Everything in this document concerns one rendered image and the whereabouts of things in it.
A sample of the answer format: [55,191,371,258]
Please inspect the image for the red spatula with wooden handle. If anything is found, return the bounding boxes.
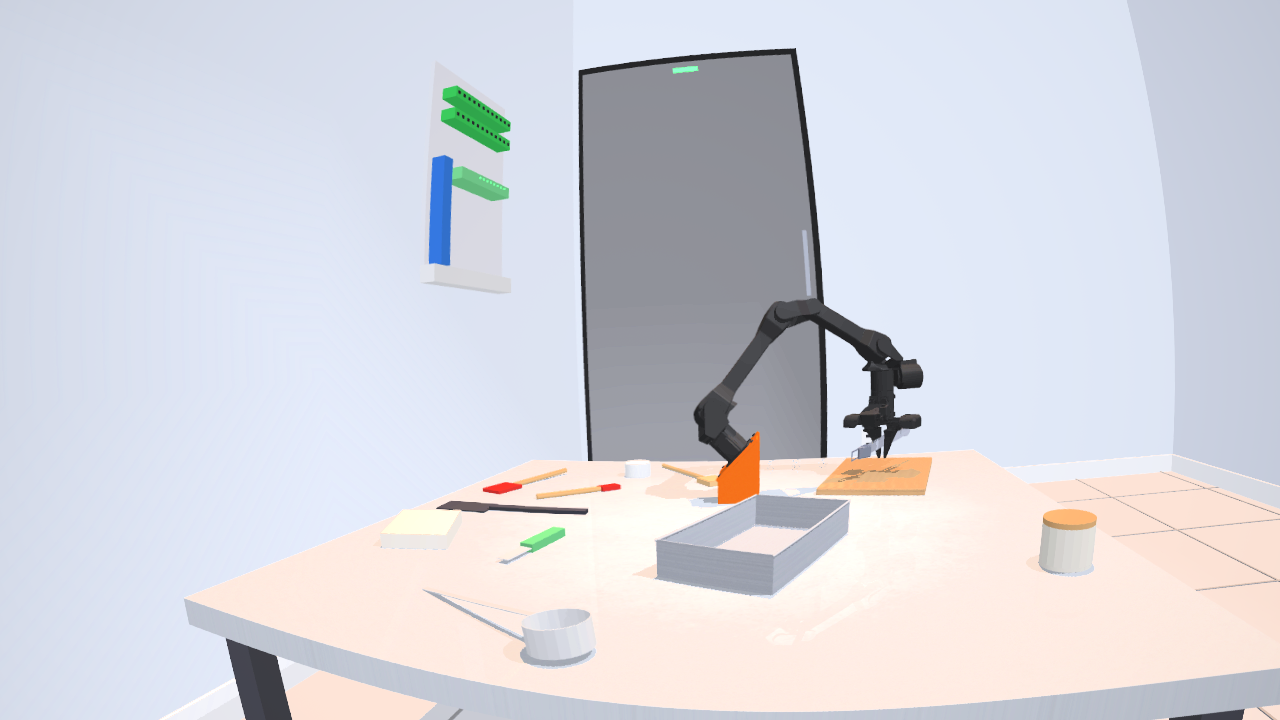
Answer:
[483,468,567,495]

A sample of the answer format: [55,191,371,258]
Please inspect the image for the grey spatula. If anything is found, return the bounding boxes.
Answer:
[436,500,589,515]

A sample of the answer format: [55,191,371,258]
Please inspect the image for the grey saucepan with long handle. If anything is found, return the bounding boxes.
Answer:
[422,587,596,660]

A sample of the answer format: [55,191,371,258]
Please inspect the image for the white jar with orange lid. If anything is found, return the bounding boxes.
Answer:
[1038,509,1097,573]

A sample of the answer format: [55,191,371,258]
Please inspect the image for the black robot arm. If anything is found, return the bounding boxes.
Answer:
[694,299,923,468]

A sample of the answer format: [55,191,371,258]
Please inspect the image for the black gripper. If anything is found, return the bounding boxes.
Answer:
[844,389,922,459]

